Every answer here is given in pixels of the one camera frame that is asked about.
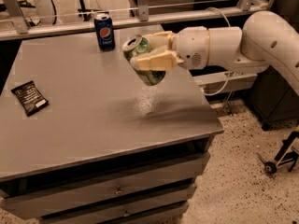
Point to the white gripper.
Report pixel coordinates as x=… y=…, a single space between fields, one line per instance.
x=191 y=47

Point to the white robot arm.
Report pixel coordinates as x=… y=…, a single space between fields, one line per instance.
x=265 y=40

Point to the white cylinder robot base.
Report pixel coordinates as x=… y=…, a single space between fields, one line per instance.
x=46 y=11

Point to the blue Pepsi can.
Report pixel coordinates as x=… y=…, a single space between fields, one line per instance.
x=104 y=31

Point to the black tripod stand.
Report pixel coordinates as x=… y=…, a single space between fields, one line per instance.
x=88 y=13

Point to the black snack packet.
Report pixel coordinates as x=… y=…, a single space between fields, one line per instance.
x=30 y=98

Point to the grey drawer cabinet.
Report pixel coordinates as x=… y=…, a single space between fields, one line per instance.
x=70 y=185

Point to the black wheeled cart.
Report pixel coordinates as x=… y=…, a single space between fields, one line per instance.
x=288 y=153

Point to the metal railing frame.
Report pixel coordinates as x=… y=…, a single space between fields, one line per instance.
x=141 y=17

